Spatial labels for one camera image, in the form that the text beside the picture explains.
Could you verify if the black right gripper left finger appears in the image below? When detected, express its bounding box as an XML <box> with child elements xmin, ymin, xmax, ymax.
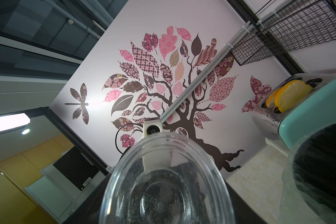
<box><xmin>63</xmin><ymin>174</ymin><xmax>112</xmax><ymax>224</ymax></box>

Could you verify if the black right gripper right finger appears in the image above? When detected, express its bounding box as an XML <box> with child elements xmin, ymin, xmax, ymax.
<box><xmin>225</xmin><ymin>182</ymin><xmax>267</xmax><ymax>224</ymax></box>

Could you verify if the clear jar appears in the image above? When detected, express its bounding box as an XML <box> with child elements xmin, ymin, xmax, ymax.
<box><xmin>99</xmin><ymin>132</ymin><xmax>236</xmax><ymax>224</ymax></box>

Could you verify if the black trash bin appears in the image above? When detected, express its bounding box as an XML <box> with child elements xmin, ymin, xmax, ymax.
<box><xmin>292</xmin><ymin>123</ymin><xmax>336</xmax><ymax>215</ymax></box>

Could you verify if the clear plastic bin liner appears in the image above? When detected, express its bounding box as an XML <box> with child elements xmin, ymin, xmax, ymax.
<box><xmin>279</xmin><ymin>123</ymin><xmax>336</xmax><ymax>224</ymax></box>

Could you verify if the yellow toast slice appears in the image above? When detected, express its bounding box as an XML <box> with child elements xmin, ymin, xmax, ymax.
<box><xmin>265</xmin><ymin>80</ymin><xmax>313</xmax><ymax>113</ymax></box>

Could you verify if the mint green toaster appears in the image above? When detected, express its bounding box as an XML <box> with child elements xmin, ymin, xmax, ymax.
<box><xmin>253</xmin><ymin>73</ymin><xmax>336</xmax><ymax>153</ymax></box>

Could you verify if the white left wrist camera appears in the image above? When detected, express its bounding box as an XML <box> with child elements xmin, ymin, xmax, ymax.
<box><xmin>143</xmin><ymin>118</ymin><xmax>171</xmax><ymax>172</ymax></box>

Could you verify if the left aluminium rail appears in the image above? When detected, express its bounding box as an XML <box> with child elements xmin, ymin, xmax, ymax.
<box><xmin>159</xmin><ymin>16</ymin><xmax>272</xmax><ymax>124</ymax></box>

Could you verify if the black wire basket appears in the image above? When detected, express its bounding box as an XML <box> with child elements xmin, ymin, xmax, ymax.
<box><xmin>230</xmin><ymin>1</ymin><xmax>336</xmax><ymax>65</ymax></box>

